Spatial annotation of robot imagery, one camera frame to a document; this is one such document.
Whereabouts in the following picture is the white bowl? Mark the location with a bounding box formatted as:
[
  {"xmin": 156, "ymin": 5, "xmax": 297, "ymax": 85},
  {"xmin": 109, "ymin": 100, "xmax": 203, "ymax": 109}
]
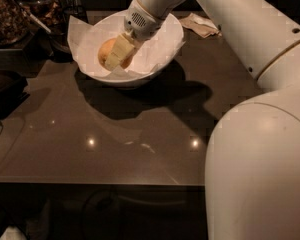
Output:
[{"xmin": 71, "ymin": 9, "xmax": 185, "ymax": 88}]

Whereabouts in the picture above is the dark brown device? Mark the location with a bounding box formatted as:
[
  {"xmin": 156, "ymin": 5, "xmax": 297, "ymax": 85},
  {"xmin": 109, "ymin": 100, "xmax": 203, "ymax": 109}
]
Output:
[{"xmin": 0, "ymin": 70, "xmax": 29, "ymax": 119}]

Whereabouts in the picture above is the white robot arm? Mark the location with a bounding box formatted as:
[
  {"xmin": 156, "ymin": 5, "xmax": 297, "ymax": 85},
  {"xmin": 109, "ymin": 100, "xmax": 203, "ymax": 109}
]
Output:
[{"xmin": 125, "ymin": 0, "xmax": 300, "ymax": 240}]

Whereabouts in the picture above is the large glass snack jar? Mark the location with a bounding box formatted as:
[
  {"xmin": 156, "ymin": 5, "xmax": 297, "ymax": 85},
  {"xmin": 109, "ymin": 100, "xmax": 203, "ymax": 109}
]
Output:
[{"xmin": 0, "ymin": 0, "xmax": 29, "ymax": 47}]

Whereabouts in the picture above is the white paper liner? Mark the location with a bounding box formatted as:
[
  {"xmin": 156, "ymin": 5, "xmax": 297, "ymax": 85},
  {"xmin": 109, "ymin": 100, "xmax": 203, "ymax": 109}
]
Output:
[{"xmin": 67, "ymin": 12, "xmax": 186, "ymax": 81}]

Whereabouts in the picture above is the orange fruit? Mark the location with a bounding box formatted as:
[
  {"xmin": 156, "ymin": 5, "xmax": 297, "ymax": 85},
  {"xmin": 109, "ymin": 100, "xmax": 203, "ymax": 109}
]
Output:
[{"xmin": 98, "ymin": 38, "xmax": 133, "ymax": 69}]

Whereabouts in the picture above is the crumpled beige napkin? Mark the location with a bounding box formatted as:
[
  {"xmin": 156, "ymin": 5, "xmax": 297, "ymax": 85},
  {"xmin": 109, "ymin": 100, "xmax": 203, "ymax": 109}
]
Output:
[{"xmin": 180, "ymin": 13, "xmax": 221, "ymax": 38}]

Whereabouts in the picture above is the black wire cup holder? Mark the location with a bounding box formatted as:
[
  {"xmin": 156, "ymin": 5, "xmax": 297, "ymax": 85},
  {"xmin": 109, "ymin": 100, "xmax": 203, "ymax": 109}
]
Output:
[{"xmin": 49, "ymin": 5, "xmax": 88, "ymax": 63}]

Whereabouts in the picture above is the small glass snack jar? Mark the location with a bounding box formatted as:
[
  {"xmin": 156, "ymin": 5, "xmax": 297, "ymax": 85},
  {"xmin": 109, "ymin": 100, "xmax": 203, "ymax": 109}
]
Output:
[{"xmin": 18, "ymin": 0, "xmax": 64, "ymax": 27}]

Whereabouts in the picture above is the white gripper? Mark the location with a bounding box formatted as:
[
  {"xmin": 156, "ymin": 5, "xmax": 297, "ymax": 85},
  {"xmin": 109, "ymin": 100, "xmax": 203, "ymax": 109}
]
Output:
[{"xmin": 103, "ymin": 0, "xmax": 165, "ymax": 71}]

